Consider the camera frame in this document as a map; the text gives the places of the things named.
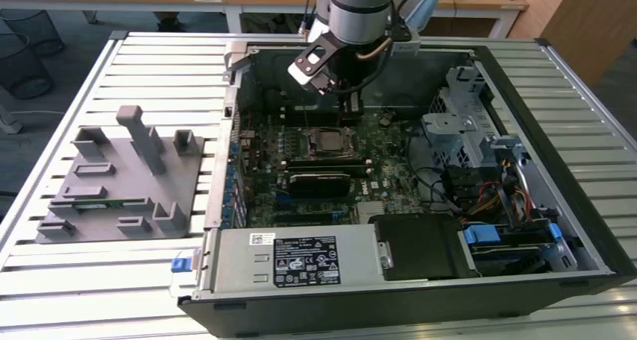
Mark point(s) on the grey parts rack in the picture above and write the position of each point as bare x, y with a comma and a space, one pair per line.
130, 191

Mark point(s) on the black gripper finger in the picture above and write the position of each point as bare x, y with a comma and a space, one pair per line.
350, 110

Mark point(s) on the blue disk carrier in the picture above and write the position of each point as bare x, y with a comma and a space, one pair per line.
480, 235

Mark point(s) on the black PC case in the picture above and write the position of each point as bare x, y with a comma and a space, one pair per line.
349, 314

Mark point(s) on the black RAM slot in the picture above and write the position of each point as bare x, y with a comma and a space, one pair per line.
298, 118
329, 172
329, 164

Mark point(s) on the green labelled RAM stick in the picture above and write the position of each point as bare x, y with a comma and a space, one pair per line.
294, 112

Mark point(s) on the silver CPU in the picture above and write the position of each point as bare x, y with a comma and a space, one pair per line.
333, 141

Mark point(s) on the green motherboard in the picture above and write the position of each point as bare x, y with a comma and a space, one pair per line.
393, 168

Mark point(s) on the coin cell battery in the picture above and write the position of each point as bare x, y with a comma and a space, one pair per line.
385, 120

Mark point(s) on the small black graphics card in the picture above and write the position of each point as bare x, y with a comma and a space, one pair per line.
318, 185

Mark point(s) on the CPU socket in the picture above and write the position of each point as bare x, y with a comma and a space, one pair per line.
330, 156

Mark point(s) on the black expansion slot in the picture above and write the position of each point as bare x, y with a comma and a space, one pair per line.
304, 217

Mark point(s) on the blue plastic latch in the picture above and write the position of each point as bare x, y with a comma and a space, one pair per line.
181, 264
555, 232

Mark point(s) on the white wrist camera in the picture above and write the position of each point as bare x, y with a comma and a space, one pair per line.
405, 43
312, 66

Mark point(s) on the silver power supply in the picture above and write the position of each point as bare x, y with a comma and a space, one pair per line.
234, 258

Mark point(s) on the wooden cabinet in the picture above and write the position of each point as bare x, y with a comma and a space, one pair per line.
587, 27

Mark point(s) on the silver chipset heatsink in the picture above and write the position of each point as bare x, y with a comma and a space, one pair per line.
372, 209

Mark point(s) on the silver metal drive cage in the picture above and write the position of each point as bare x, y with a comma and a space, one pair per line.
451, 138

